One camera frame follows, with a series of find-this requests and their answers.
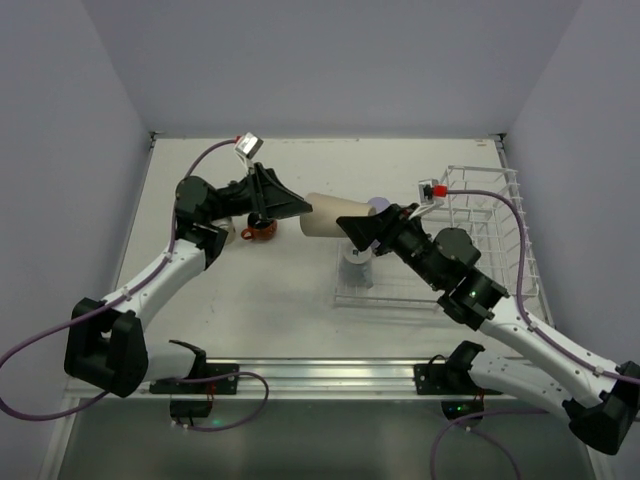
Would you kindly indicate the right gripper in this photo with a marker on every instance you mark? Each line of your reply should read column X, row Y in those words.
column 390, row 226

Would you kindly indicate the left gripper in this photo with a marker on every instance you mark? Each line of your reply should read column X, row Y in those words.
column 258, row 193

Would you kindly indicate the orange ceramic mug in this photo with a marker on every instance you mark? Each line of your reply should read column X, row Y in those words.
column 259, row 229

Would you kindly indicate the lavender plastic cup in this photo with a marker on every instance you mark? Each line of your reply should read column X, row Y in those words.
column 379, row 204

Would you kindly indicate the beige plastic cup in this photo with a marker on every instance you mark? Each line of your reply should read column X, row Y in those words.
column 321, row 222

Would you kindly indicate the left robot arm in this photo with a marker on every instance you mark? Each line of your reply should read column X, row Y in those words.
column 106, row 343

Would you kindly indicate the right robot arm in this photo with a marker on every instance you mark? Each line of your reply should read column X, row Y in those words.
column 598, row 397

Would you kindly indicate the grey mug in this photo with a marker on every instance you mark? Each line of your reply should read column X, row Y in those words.
column 356, row 267

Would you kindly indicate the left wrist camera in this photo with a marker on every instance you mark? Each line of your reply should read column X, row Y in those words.
column 246, row 148

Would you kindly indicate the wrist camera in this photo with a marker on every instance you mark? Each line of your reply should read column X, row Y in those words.
column 246, row 148
column 432, row 193

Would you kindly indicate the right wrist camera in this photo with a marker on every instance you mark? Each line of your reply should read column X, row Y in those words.
column 432, row 193

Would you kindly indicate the white wire dish rack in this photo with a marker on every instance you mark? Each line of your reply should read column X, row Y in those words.
column 484, row 202

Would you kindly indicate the aluminium mounting rail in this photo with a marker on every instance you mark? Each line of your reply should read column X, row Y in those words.
column 346, row 379

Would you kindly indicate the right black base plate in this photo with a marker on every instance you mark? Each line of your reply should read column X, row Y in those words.
column 448, row 376

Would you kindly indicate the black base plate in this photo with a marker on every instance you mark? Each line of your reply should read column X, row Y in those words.
column 448, row 376
column 212, row 379

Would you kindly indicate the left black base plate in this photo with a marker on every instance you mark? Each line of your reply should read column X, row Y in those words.
column 212, row 379

